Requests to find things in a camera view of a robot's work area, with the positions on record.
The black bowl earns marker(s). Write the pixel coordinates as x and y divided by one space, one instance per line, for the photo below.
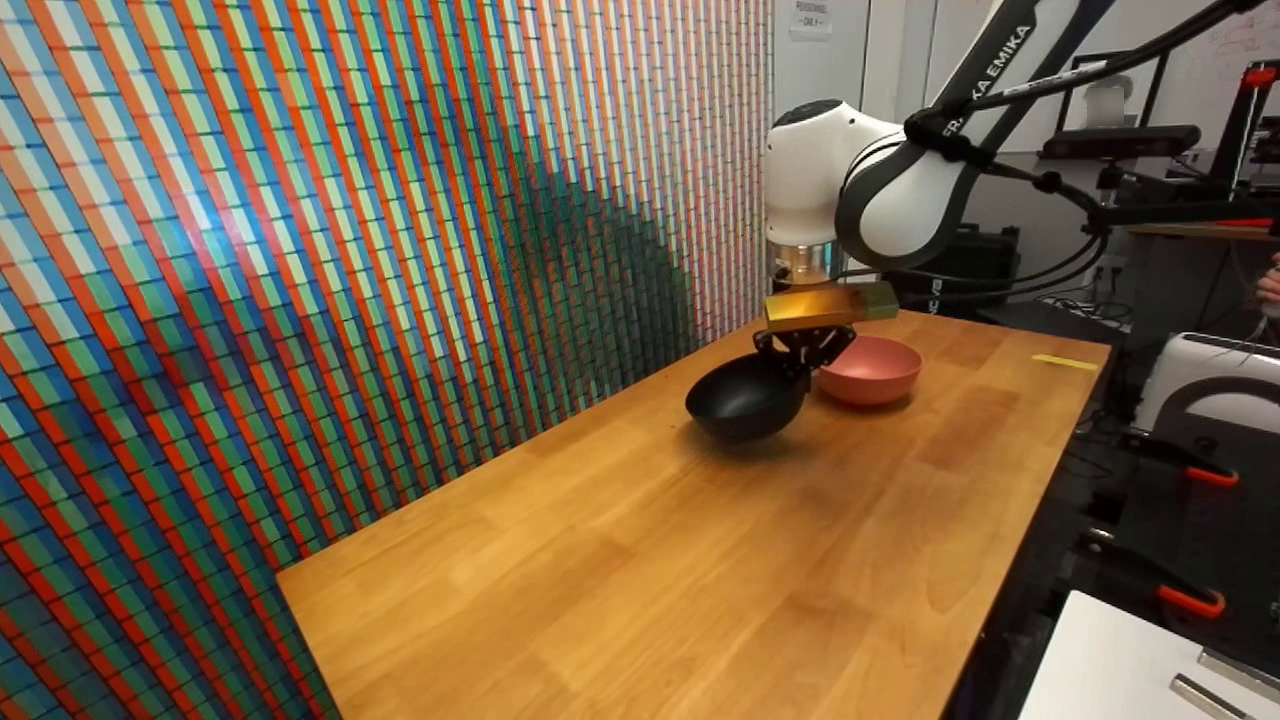
747 398

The framed portrait picture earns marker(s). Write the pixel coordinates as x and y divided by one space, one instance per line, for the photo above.
1111 102

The white box corner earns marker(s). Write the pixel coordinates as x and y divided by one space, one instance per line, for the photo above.
1114 664

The yellow tape strip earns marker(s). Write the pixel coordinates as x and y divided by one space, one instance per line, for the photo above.
1065 360

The black shelf with equipment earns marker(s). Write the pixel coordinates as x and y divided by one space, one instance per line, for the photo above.
1221 192

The white door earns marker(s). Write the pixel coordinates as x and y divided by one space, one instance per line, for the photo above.
818 50

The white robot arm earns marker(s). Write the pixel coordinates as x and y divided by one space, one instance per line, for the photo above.
890 192

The black hard case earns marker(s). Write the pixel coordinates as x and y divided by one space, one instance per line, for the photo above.
966 277

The peach bowl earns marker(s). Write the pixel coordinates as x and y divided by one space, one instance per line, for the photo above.
870 373

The multicoloured patterned backdrop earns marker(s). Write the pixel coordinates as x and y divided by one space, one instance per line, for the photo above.
272 270

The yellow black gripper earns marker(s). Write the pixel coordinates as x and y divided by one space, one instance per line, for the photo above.
814 298

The orange-handled clamp lower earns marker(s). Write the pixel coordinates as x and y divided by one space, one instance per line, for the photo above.
1165 583

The orange-handled clamp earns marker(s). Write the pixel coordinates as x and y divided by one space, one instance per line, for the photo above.
1194 467
1165 583

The orange-handled clamp upper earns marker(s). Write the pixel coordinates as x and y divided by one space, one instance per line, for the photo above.
1194 467

